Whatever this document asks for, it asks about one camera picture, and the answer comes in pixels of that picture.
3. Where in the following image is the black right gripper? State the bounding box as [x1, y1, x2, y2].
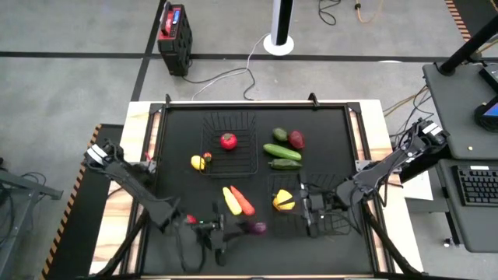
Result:
[272, 180, 340, 240]

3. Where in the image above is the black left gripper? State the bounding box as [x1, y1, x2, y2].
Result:
[195, 201, 254, 268]

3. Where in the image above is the yellow bell pepper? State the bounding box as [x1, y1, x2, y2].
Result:
[272, 188, 296, 212]

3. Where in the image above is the purple eggplant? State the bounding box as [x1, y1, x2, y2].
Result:
[245, 220, 268, 236]

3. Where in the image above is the orange carrot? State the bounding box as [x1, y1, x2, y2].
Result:
[229, 184, 257, 217]

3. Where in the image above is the yellow corn cob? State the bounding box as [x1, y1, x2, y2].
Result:
[222, 186, 244, 216]

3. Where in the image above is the green cucumber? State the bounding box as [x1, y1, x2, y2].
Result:
[262, 142, 303, 162]

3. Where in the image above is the yellow lemon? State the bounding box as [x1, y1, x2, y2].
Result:
[190, 154, 207, 172]

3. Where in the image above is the dark green chili pepper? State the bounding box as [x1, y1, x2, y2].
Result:
[268, 158, 303, 171]

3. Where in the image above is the red dark strawberry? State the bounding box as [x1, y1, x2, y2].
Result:
[288, 130, 307, 150]

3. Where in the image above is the white paper sheet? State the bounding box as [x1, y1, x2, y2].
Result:
[402, 170, 435, 201]

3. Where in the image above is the black mat hazard-striped edge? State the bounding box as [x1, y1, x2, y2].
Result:
[40, 124, 125, 280]
[445, 0, 498, 43]

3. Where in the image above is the white and black pole stand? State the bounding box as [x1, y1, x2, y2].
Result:
[262, 0, 296, 57]

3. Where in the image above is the grey desk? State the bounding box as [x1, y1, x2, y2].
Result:
[435, 158, 498, 254]
[423, 61, 498, 160]

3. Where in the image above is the black keyboard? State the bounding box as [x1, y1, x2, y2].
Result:
[452, 165, 498, 207]

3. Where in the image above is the red and black power station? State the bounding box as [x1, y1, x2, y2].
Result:
[156, 2, 194, 77]

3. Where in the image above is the monitor with blue screen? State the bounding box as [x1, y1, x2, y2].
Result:
[473, 95, 498, 132]

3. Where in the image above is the black pole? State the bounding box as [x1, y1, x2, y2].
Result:
[438, 15, 498, 77]

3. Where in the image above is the black wire basket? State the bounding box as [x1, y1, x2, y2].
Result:
[199, 110, 259, 177]
[267, 172, 353, 238]

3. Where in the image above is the black table frame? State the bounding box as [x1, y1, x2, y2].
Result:
[138, 93, 390, 280]

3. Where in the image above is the white floor cable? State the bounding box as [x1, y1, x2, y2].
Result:
[190, 33, 272, 101]

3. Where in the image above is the black floor cable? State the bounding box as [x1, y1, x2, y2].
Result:
[317, 0, 342, 26]
[181, 66, 257, 101]

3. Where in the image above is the yellow and black cable bundle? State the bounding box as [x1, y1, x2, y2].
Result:
[383, 85, 436, 138]

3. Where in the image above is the orange floor cable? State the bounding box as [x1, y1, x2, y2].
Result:
[353, 0, 385, 24]

